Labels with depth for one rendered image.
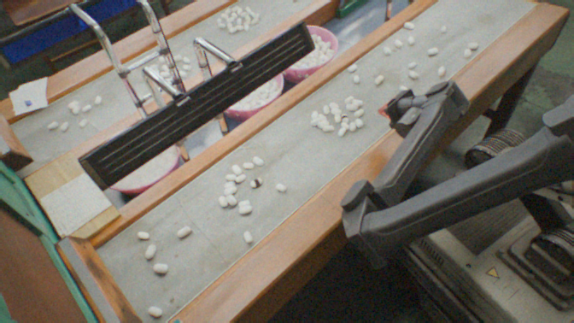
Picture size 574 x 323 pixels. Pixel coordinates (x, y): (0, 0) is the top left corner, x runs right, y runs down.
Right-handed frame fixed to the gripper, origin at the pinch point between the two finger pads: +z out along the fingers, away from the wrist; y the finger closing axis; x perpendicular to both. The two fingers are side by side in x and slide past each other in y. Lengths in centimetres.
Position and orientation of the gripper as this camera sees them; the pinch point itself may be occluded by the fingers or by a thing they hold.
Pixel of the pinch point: (381, 111)
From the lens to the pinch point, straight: 117.2
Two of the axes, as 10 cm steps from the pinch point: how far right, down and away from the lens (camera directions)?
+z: -4.5, -0.3, 8.9
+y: -7.3, 5.9, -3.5
